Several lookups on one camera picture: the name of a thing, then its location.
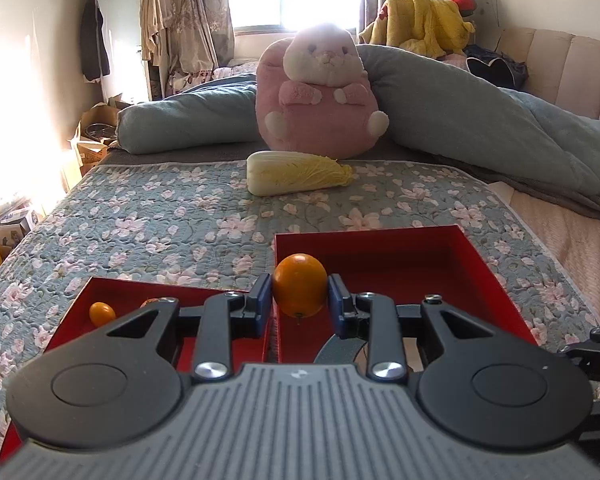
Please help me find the beige padded headboard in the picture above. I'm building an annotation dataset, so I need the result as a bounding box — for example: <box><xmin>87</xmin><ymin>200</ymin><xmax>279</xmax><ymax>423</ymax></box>
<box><xmin>497</xmin><ymin>27</ymin><xmax>600</xmax><ymax>126</ymax></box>

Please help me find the napa cabbage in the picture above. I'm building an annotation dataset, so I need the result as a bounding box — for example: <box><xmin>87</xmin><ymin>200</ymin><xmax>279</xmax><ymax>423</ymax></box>
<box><xmin>246</xmin><ymin>151</ymin><xmax>355</xmax><ymax>197</ymax></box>

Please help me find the grey bed sheet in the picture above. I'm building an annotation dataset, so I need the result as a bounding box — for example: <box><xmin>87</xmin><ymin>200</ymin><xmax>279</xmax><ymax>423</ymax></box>
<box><xmin>100</xmin><ymin>137</ymin><xmax>486</xmax><ymax>186</ymax></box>

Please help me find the teal duvet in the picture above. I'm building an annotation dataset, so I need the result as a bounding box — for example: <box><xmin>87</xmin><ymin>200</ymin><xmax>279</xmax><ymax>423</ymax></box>
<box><xmin>116</xmin><ymin>42</ymin><xmax>600</xmax><ymax>221</ymax></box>

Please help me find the floral pillow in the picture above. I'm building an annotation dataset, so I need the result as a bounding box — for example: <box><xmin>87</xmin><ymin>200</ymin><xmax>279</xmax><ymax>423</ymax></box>
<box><xmin>167</xmin><ymin>65</ymin><xmax>258</xmax><ymax>96</ymax></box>

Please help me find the dark hanging jacket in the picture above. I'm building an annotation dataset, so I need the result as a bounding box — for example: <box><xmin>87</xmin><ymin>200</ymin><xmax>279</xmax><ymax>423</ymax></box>
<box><xmin>80</xmin><ymin>0</ymin><xmax>111</xmax><ymax>83</ymax></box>

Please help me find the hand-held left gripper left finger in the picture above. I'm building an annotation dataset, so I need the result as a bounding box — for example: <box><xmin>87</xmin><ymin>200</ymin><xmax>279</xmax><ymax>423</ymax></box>
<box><xmin>92</xmin><ymin>272</ymin><xmax>273</xmax><ymax>381</ymax></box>

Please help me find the large orange with stem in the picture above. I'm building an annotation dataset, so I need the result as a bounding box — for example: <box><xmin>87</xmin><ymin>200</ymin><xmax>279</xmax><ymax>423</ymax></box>
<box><xmin>272</xmin><ymin>254</ymin><xmax>328</xmax><ymax>318</ymax></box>

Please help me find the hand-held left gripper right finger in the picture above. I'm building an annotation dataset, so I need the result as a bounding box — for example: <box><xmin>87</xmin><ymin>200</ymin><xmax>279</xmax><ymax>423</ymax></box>
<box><xmin>327</xmin><ymin>274</ymin><xmax>541</xmax><ymax>382</ymax></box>

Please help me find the yellow blanket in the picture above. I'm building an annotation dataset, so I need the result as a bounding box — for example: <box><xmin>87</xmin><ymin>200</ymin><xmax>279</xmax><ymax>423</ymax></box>
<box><xmin>358</xmin><ymin>0</ymin><xmax>476</xmax><ymax>58</ymax></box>

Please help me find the dark blue garment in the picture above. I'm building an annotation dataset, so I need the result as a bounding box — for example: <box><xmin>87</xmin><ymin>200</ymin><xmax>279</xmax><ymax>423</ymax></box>
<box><xmin>464</xmin><ymin>44</ymin><xmax>530</xmax><ymax>91</ymax></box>

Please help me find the beige hanging garment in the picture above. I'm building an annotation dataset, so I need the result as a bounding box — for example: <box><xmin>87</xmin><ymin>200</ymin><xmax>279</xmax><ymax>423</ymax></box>
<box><xmin>140</xmin><ymin>0</ymin><xmax>173</xmax><ymax>66</ymax></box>

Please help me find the metal bowl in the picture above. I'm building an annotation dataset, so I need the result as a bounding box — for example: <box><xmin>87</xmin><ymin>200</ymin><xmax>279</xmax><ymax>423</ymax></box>
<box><xmin>86</xmin><ymin>122</ymin><xmax>118</xmax><ymax>142</ymax></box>

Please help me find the white printed box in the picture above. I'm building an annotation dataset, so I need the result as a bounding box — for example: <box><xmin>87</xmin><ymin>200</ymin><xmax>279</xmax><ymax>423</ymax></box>
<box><xmin>0</xmin><ymin>207</ymin><xmax>38</xmax><ymax>248</ymax></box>

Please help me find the pink plush toy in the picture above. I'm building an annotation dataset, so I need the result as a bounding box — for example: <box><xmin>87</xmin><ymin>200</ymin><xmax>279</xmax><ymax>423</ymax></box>
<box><xmin>255</xmin><ymin>22</ymin><xmax>390</xmax><ymax>161</ymax></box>

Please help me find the floral quilt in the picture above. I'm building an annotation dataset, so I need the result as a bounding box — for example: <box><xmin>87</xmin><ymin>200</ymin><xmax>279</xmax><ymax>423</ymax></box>
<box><xmin>0</xmin><ymin>160</ymin><xmax>600</xmax><ymax>466</ymax></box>

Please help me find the large red tray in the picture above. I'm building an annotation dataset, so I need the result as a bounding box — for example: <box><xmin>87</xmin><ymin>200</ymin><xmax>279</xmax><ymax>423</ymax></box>
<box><xmin>0</xmin><ymin>276</ymin><xmax>281</xmax><ymax>466</ymax></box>

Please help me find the beige bed sheet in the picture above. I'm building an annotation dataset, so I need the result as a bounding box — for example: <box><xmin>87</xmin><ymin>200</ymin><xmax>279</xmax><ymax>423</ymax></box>
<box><xmin>487</xmin><ymin>180</ymin><xmax>600</xmax><ymax>341</ymax></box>

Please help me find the cardboard box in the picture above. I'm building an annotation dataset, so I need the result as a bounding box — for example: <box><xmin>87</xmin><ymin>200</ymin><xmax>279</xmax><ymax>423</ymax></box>
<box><xmin>72</xmin><ymin>102</ymin><xmax>123</xmax><ymax>153</ymax></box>
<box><xmin>75</xmin><ymin>141</ymin><xmax>111</xmax><ymax>176</ymax></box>

